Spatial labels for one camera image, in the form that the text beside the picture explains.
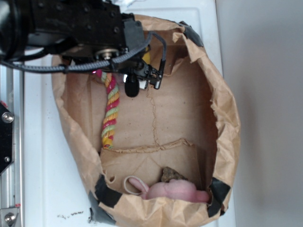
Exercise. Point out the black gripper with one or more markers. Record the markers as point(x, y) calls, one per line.
point(116, 59)

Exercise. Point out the multicolored twisted rope toy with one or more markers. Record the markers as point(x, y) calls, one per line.
point(112, 107)

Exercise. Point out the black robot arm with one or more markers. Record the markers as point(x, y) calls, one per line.
point(48, 36)

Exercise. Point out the yellow green-backed sponge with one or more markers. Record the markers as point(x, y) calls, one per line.
point(147, 57)

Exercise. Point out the brown paper bag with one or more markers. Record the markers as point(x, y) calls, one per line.
point(190, 124)

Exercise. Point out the brown rock-like lump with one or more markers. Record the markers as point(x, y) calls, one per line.
point(171, 174)

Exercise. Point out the pink plush bunny toy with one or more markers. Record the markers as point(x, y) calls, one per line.
point(174, 189)

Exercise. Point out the black metal bracket with bolts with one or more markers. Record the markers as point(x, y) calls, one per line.
point(6, 137)

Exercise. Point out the silver aluminium frame rail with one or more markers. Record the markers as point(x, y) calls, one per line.
point(12, 180)

